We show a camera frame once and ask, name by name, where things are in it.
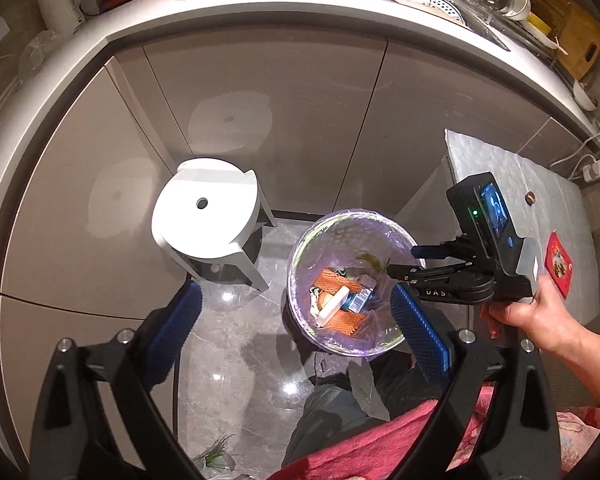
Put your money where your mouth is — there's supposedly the orange foam fruit net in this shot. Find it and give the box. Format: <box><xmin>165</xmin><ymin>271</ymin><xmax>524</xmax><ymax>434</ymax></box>
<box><xmin>310</xmin><ymin>268</ymin><xmax>377</xmax><ymax>336</ymax></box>

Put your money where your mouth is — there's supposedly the red snack packet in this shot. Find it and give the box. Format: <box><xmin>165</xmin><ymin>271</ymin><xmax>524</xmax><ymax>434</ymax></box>
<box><xmin>544</xmin><ymin>231</ymin><xmax>573</xmax><ymax>299</ymax></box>

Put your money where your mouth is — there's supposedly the brown nut shell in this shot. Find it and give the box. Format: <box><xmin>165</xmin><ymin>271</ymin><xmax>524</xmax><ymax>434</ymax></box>
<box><xmin>524</xmin><ymin>191</ymin><xmax>536</xmax><ymax>206</ymax></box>

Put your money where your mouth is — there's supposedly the person right forearm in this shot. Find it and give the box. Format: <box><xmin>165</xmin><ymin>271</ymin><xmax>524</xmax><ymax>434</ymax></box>
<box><xmin>548</xmin><ymin>326</ymin><xmax>600</xmax><ymax>406</ymax></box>

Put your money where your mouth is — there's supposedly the trash bin with purple bag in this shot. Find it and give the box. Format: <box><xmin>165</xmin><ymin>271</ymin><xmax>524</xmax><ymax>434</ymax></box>
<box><xmin>287</xmin><ymin>209</ymin><xmax>424</xmax><ymax>359</ymax></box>

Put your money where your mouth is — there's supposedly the person right hand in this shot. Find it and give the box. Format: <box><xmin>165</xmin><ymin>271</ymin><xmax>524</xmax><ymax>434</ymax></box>
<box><xmin>480</xmin><ymin>275</ymin><xmax>584</xmax><ymax>356</ymax></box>

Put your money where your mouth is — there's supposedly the blue small carton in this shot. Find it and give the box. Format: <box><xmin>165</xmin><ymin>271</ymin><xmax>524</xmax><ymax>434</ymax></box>
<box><xmin>341</xmin><ymin>287</ymin><xmax>373</xmax><ymax>313</ymax></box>

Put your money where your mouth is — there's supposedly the white bubble sheet mat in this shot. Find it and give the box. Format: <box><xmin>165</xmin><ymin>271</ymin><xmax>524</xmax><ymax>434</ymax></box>
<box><xmin>445</xmin><ymin>130</ymin><xmax>600</xmax><ymax>325</ymax></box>

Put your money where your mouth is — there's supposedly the person dark trouser leg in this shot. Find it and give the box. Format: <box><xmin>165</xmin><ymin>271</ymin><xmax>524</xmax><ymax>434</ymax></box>
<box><xmin>282</xmin><ymin>350</ymin><xmax>443</xmax><ymax>466</ymax></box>

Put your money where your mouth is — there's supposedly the green leaf scrap on floor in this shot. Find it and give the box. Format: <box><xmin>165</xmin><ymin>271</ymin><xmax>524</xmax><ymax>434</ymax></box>
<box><xmin>193</xmin><ymin>434</ymin><xmax>236</xmax><ymax>479</ymax></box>

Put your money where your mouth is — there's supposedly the white round stool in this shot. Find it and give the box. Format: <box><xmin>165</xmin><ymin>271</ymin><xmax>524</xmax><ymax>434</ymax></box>
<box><xmin>151</xmin><ymin>158</ymin><xmax>277</xmax><ymax>292</ymax></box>

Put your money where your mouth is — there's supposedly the white bowl on counter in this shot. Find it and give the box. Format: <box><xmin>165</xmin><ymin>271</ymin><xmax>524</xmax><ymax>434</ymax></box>
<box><xmin>572</xmin><ymin>80</ymin><xmax>597</xmax><ymax>112</ymax></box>

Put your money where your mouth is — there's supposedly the wooden cutting board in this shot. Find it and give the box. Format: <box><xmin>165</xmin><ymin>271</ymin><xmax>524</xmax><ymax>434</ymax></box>
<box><xmin>533</xmin><ymin>0</ymin><xmax>600</xmax><ymax>80</ymax></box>

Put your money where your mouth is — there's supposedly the steel colander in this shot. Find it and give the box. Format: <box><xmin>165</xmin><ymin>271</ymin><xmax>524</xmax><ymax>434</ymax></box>
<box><xmin>408</xmin><ymin>0</ymin><xmax>466</xmax><ymax>25</ymax></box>

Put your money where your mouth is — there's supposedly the white paper towel roll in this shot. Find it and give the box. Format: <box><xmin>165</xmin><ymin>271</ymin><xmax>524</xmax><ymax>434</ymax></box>
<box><xmin>38</xmin><ymin>0</ymin><xmax>85</xmax><ymax>36</ymax></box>

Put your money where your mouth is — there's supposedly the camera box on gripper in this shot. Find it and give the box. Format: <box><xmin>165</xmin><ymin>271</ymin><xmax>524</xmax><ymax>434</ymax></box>
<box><xmin>446</xmin><ymin>172</ymin><xmax>542</xmax><ymax>288</ymax></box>

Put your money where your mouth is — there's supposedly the white power cable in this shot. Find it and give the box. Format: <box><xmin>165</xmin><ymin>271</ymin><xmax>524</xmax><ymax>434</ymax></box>
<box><xmin>549</xmin><ymin>118</ymin><xmax>600</xmax><ymax>181</ymax></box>

